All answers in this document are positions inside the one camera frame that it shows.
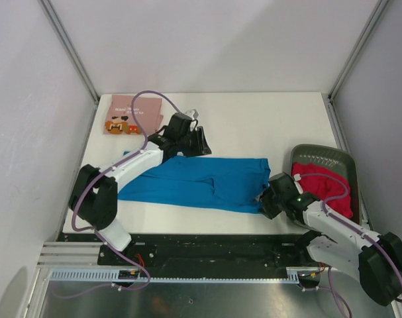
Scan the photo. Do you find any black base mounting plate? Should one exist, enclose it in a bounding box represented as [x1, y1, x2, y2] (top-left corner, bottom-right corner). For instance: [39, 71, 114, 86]
[56, 233, 334, 280]

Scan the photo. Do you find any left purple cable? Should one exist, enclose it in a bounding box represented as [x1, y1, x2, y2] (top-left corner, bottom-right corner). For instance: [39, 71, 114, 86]
[50, 89, 181, 300]

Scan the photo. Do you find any grey plastic basket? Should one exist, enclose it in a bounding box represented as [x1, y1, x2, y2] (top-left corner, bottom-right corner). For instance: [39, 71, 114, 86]
[290, 144, 363, 225]

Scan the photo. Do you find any red t shirt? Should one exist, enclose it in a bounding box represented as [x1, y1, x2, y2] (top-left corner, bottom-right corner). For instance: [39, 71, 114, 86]
[291, 162, 354, 219]

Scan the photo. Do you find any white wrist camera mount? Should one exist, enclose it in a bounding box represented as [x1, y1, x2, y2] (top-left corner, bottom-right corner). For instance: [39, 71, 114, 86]
[293, 174, 303, 194]
[184, 109, 199, 120]

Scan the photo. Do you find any folded pink printed t shirt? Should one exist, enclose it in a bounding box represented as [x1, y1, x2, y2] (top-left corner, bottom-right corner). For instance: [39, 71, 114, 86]
[103, 95, 164, 136]

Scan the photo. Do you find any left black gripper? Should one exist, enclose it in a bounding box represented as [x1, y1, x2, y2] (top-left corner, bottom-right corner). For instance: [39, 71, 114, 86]
[177, 126, 211, 158]

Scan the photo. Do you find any left aluminium frame post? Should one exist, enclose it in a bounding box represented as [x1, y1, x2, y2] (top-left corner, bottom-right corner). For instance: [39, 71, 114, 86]
[38, 0, 100, 103]

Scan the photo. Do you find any purple cable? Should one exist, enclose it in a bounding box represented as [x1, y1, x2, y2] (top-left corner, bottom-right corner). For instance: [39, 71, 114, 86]
[50, 89, 181, 300]
[295, 172, 402, 318]

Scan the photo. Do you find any aluminium frame post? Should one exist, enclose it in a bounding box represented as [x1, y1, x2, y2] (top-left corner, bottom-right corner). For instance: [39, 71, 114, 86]
[38, 0, 100, 103]
[329, 0, 393, 100]

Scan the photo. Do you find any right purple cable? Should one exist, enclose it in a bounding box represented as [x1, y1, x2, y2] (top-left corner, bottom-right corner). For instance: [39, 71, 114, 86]
[295, 172, 402, 318]

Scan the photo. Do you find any aluminium extrusion rail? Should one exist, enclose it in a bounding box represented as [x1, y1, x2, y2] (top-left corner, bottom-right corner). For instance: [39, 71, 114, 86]
[37, 242, 101, 268]

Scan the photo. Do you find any blue t shirt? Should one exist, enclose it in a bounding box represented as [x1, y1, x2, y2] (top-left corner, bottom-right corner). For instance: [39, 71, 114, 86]
[118, 156, 271, 214]

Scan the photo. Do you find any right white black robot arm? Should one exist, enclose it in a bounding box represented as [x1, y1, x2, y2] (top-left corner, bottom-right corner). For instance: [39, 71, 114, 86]
[257, 173, 402, 306]

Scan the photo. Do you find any white slotted cable duct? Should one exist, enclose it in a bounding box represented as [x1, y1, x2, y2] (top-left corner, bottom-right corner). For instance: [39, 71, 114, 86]
[49, 266, 334, 285]

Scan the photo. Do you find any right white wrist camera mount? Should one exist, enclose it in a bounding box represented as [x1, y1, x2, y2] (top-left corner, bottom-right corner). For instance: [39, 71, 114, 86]
[293, 174, 303, 194]

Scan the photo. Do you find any right aluminium frame post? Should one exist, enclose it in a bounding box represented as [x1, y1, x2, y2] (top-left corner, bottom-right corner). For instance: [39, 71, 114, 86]
[329, 0, 393, 100]

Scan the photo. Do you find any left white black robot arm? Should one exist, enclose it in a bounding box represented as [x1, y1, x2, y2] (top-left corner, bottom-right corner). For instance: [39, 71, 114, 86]
[68, 109, 212, 265]

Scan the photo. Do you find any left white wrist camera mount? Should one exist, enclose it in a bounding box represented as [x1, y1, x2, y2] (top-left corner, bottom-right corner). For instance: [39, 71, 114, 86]
[184, 109, 199, 120]

